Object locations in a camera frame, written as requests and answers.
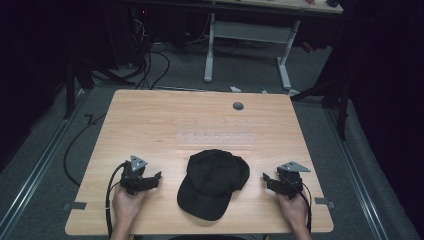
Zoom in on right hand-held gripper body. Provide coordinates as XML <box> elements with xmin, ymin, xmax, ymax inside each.
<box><xmin>275</xmin><ymin>161</ymin><xmax>312</xmax><ymax>201</ymax></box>

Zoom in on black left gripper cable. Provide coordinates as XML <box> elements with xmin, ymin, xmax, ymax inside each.
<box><xmin>105</xmin><ymin>161</ymin><xmax>130</xmax><ymax>240</ymax></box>

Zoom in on metal floor rail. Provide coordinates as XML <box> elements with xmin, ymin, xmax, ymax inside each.
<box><xmin>0</xmin><ymin>87</ymin><xmax>91</xmax><ymax>231</ymax></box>
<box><xmin>324</xmin><ymin>108</ymin><xmax>391</xmax><ymax>240</ymax></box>

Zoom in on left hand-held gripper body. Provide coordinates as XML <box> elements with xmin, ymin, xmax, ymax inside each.
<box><xmin>119</xmin><ymin>154</ymin><xmax>150</xmax><ymax>196</ymax></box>

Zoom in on grey tape piece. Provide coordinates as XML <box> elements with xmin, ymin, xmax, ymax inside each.
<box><xmin>314</xmin><ymin>196</ymin><xmax>336</xmax><ymax>210</ymax></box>
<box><xmin>62</xmin><ymin>201</ymin><xmax>88</xmax><ymax>212</ymax></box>

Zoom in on black floor cable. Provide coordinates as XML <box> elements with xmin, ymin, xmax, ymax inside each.
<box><xmin>63</xmin><ymin>113</ymin><xmax>108</xmax><ymax>188</ymax></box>

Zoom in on person's right hand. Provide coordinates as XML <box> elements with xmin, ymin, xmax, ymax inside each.
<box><xmin>276</xmin><ymin>191</ymin><xmax>310</xmax><ymax>232</ymax></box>

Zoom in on black stand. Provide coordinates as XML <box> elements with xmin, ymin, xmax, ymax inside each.
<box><xmin>62</xmin><ymin>49</ymin><xmax>138</xmax><ymax>121</ymax></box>
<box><xmin>289</xmin><ymin>43</ymin><xmax>354</xmax><ymax>142</ymax></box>

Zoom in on white-framed wooden desk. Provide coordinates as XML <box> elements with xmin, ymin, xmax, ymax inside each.
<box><xmin>196</xmin><ymin>0</ymin><xmax>344</xmax><ymax>98</ymax></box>

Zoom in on person's left hand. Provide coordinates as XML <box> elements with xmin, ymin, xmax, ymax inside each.
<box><xmin>111</xmin><ymin>183</ymin><xmax>148</xmax><ymax>232</ymax></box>

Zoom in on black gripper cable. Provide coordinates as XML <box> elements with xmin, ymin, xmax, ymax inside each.
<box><xmin>105</xmin><ymin>161</ymin><xmax>130</xmax><ymax>240</ymax></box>
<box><xmin>283</xmin><ymin>176</ymin><xmax>313</xmax><ymax>234</ymax></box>

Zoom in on black baseball cap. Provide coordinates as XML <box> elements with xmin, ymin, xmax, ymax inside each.
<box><xmin>176</xmin><ymin>148</ymin><xmax>251</xmax><ymax>222</ymax></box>

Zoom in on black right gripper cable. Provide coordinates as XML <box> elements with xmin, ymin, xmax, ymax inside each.
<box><xmin>283</xmin><ymin>176</ymin><xmax>313</xmax><ymax>234</ymax></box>

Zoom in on bundle of black floor cables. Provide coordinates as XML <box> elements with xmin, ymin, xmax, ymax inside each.
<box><xmin>131</xmin><ymin>16</ymin><xmax>172</xmax><ymax>91</ymax></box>

